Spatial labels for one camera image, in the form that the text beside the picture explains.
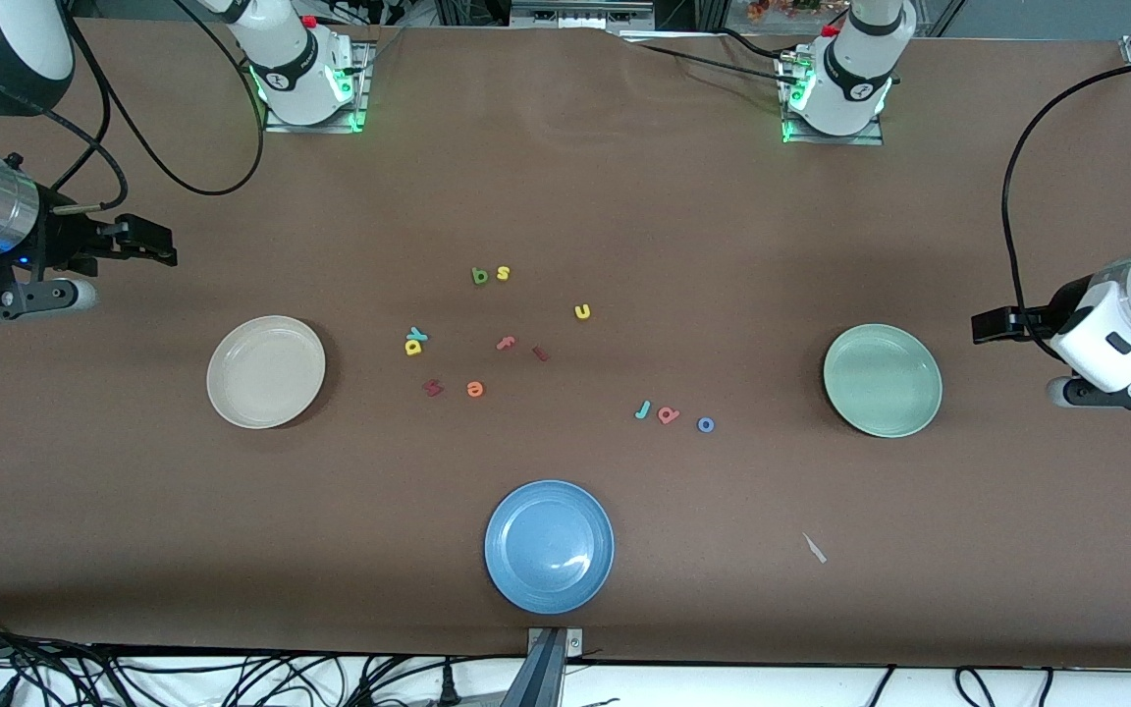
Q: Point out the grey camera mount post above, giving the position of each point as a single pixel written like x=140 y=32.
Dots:
x=546 y=678

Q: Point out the brown table cover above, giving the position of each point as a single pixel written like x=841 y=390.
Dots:
x=624 y=196

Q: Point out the blue plate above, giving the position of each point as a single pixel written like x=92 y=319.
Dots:
x=549 y=546

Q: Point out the white paper scrap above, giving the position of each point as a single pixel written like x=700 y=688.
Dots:
x=814 y=548

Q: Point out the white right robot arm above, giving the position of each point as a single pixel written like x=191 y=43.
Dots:
x=296 y=69

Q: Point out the dark red letter s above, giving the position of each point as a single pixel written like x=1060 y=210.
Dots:
x=433 y=388

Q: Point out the black power plug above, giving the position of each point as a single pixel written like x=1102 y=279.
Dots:
x=448 y=687

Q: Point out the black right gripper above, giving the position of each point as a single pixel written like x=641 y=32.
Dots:
x=65 y=243

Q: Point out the teal letter j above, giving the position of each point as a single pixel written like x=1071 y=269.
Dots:
x=645 y=407

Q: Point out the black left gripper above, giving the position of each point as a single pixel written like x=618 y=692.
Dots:
x=1056 y=311

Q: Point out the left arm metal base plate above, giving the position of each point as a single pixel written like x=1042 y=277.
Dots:
x=835 y=139

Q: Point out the green letter b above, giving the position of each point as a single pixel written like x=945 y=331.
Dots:
x=479 y=278

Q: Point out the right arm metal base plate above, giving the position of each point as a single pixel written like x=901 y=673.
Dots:
x=361 y=88

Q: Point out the grey metal frame box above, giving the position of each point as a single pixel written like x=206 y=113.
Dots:
x=575 y=15

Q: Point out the beige brown plate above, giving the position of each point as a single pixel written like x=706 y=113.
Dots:
x=266 y=393

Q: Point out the pink letter a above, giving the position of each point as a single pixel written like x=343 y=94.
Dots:
x=668 y=420

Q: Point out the green plate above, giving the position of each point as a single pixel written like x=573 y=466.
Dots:
x=882 y=383

